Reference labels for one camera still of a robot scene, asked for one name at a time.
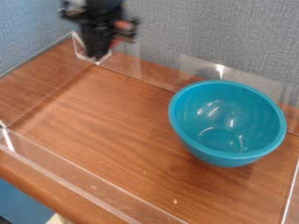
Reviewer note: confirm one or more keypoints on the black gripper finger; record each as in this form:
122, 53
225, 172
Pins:
90, 40
105, 41

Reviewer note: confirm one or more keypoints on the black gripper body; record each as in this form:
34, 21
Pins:
98, 12

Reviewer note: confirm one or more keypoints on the blue plastic bowl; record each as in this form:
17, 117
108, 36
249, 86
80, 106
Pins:
229, 123

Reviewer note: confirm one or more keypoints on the brown and white toy mushroom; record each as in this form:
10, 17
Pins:
124, 28

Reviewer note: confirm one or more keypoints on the clear acrylic back barrier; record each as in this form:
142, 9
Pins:
126, 61

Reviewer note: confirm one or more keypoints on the clear acrylic barrier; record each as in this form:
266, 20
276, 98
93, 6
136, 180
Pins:
126, 61
102, 193

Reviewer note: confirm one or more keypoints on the clear acrylic front barrier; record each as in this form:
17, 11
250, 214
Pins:
102, 193

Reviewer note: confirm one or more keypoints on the clear acrylic corner bracket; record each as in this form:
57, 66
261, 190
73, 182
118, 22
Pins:
82, 53

